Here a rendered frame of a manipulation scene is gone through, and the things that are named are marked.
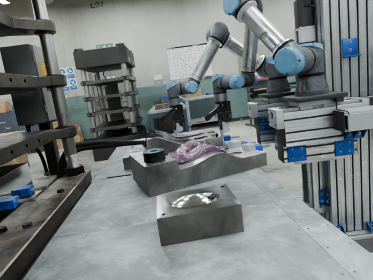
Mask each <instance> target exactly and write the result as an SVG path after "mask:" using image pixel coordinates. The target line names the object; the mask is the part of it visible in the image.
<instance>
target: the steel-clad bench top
mask: <svg viewBox="0 0 373 280"><path fill-rule="evenodd" d="M128 147H131V146H122V147H117V148H116V149H115V151H114V152H113V153H112V155H111V156H110V157H109V159H108V160H107V162H106V163H105V165H104V166H103V168H102V169H101V170H100V172H99V173H98V174H97V176H96V177H95V179H94V180H93V182H92V183H91V184H90V186H89V187H88V188H87V190H86V191H85V192H84V194H83V195H82V197H81V198H80V200H79V201H78V203H77V204H76V205H75V207H74V208H73V209H72V211H71V212H70V214H69V215H68V217H67V218H66V219H65V221H64V222H63V224H62V225H61V226H60V228H59V229H58V230H57V232H56V233H55V235H54V236H53V238H52V239H51V240H50V242H49V243H48V244H47V246H46V248H45V249H44V250H43V252H42V253H41V255H40V256H39V257H38V259H37V260H36V261H35V263H34V264H33V266H32V267H31V269H30V270H29V271H28V273H27V274H26V276H25V277H24V278H23V280H373V255H372V254H371V253H369V252H368V251H367V250H366V249H364V248H363V247H361V246H360V245H359V244H358V243H356V242H355V241H354V240H352V239H351V238H350V237H348V236H347V235H346V234H345V233H343V232H342V231H340V230H339V229H338V228H337V227H335V226H334V225H333V224H331V223H330V222H329V221H328V220H326V219H325V218H324V217H322V216H321V215H319V214H318V213H317V212H316V211H314V210H313V209H312V208H310V207H309V206H308V205H307V204H305V203H304V202H303V201H301V200H300V199H298V197H296V196H295V195H293V194H292V193H291V192H289V191H288V190H287V189H286V188H284V187H283V186H282V185H280V184H279V183H278V182H277V181H275V180H274V179H272V178H271V177H270V176H268V175H267V174H266V173H265V172H263V171H262V170H261V169H260V168H254V169H251V170H248V171H244V172H240V173H237V174H232V175H230V176H226V177H222V178H218V179H215V180H212V181H208V182H204V183H201V184H196V185H194V186H190V187H186V188H182V189H179V190H176V191H172V192H168V193H174V192H181V191H187V190H191V189H198V188H205V187H211V186H218V185H222V184H226V185H227V186H228V187H229V188H230V190H231V191H232V193H233V194H234V196H235V197H236V198H237V199H238V201H239V202H240V204H241V208H242V214H243V225H244V232H239V233H233V234H226V235H223V236H217V237H210V238H204V239H199V240H194V241H189V242H183V243H177V244H171V245H167V246H161V244H160V237H159V231H158V224H157V196H154V197H150V198H149V196H148V195H147V194H146V193H145V192H144V191H143V190H142V189H141V187H140V186H139V185H138V184H137V183H136V181H135V180H134V179H133V174H132V169H126V170H124V164H123V156H124V154H125V152H126V150H127V148H128ZM125 174H131V175H130V176H122V177H113V178H106V179H101V178H104V177H112V176H120V175H125ZM168 193H165V194H168Z"/></svg>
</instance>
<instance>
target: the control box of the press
mask: <svg viewBox="0 0 373 280"><path fill-rule="evenodd" d="M0 53H1V57H2V61H3V66H4V70H5V73H11V74H21V75H26V76H36V77H45V76H47V71H46V67H45V64H44V59H43V54H42V49H41V48H40V47H37V46H34V45H32V44H21V45H16V46H7V47H0ZM11 98H12V102H13V106H14V111H15V114H16V118H17V122H18V126H25V127H26V129H27V133H28V132H31V126H34V125H35V124H38V126H39V130H40V131H43V130H48V129H54V128H53V123H52V122H54V121H56V122H57V117H56V112H55V109H54V104H53V100H52V94H51V89H48V88H38V89H37V91H31V92H23V93H15V94H11ZM43 147H44V152H45V155H46V160H47V164H48V168H47V164H46V162H45V159H44V157H43V155H42V152H41V151H40V150H39V148H36V149H35V150H36V152H37V153H38V155H39V157H40V159H41V161H42V164H43V168H44V171H45V173H44V176H49V174H50V176H52V175H56V174H57V168H58V163H59V159H60V155H59V150H58V146H57V141H56V140H53V141H50V142H49V143H47V144H45V145H43ZM48 169H49V171H48Z"/></svg>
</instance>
